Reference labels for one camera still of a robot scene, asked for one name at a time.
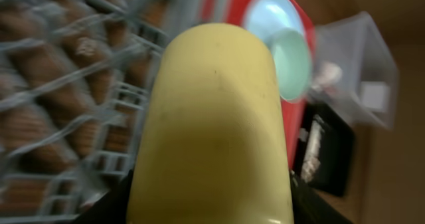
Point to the yellow plastic cup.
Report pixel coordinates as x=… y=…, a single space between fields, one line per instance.
x=213 y=146

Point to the black tray bin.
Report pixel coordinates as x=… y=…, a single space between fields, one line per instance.
x=335 y=153

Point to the white napkin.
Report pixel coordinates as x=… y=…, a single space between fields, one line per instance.
x=326 y=76

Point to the clear plastic bin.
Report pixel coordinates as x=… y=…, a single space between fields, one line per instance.
x=367 y=91

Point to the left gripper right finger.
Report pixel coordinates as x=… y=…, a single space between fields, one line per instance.
x=309 y=207

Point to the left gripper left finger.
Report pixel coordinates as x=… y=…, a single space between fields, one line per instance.
x=111 y=208

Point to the light green bowl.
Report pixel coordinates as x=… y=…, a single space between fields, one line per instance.
x=292 y=59

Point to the light blue plate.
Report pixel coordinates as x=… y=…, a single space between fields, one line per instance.
x=268 y=18

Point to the grey dishwasher rack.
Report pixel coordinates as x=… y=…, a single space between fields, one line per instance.
x=76 y=76

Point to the red serving tray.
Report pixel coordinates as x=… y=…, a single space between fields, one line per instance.
x=291 y=113

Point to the food scraps rice and nuts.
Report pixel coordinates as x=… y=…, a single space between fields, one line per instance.
x=311 y=162

